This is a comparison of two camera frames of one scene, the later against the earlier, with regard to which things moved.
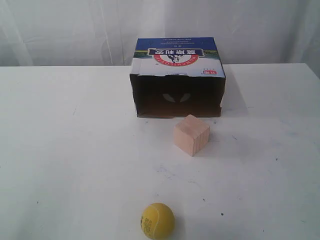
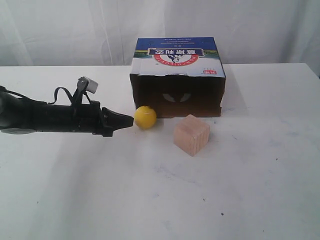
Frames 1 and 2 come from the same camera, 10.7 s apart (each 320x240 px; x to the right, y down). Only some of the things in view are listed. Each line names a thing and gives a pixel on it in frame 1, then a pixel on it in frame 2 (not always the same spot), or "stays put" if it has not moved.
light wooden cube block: [191, 134] stays put
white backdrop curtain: [92, 33] stays put
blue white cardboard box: [176, 77] stays put
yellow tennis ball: [157, 220] → [145, 117]
